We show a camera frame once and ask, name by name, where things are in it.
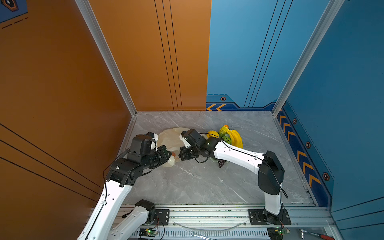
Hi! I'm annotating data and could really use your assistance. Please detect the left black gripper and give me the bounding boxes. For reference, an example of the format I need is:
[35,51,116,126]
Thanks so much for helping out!
[141,145,173,171]

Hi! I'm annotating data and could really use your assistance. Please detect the cream plastic bag orange print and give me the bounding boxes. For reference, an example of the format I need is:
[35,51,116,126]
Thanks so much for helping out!
[157,128,189,168]

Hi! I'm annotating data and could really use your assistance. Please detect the yellow banana bunch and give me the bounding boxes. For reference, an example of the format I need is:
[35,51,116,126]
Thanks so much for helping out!
[227,130,244,149]

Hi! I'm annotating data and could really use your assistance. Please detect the dark purple grape bunch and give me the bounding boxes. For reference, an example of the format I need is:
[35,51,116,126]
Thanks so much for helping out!
[218,160,226,168]

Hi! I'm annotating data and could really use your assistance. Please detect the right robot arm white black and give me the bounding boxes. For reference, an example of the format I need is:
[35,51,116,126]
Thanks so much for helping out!
[179,136,286,225]

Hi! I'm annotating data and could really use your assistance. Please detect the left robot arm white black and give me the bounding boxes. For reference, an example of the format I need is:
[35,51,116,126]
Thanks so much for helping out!
[78,146,172,240]

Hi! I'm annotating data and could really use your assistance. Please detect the yellow lemon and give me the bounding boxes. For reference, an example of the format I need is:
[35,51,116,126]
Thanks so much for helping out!
[206,131,220,138]

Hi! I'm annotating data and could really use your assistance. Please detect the green leaf-shaped plate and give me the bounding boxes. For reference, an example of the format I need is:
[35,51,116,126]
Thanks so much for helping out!
[209,157,220,163]

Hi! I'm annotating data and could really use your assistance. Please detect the green kiwi half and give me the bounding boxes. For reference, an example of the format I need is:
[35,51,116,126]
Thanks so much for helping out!
[222,136,232,145]

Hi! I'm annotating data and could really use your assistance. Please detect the green orange mango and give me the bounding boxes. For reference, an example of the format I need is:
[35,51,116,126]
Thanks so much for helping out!
[218,125,229,138]

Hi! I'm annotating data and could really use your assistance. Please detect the left green circuit board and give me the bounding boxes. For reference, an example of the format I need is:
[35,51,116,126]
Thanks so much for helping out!
[138,229,159,239]

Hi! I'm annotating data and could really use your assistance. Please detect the green circuit board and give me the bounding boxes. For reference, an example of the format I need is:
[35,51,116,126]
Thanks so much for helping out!
[138,229,159,239]
[267,228,291,240]

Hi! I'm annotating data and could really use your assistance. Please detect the right green circuit board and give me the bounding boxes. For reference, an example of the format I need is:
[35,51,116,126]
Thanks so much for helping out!
[267,228,291,240]

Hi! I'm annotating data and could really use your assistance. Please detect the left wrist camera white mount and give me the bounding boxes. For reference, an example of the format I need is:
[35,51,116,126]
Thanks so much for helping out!
[131,131,159,157]

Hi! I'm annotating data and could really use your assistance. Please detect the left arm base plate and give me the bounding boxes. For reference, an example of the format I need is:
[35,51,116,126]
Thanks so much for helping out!
[150,209,170,226]

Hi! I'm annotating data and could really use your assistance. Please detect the aluminium front rail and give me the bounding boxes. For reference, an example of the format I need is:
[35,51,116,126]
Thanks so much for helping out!
[79,203,343,240]

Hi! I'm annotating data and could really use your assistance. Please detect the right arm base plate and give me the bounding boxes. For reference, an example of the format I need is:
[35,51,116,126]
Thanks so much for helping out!
[248,209,292,226]

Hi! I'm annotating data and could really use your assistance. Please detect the red handled tool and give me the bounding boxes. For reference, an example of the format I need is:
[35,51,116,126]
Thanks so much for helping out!
[299,229,335,240]

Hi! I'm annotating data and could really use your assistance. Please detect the left aluminium corner post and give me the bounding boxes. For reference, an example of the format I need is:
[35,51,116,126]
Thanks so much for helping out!
[75,0,137,117]

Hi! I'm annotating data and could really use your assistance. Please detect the aluminium corner post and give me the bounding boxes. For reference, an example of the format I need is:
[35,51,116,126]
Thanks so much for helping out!
[75,0,137,117]
[272,0,345,117]

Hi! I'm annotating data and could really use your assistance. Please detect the right aluminium corner post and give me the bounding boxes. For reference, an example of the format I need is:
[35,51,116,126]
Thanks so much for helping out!
[272,0,345,117]

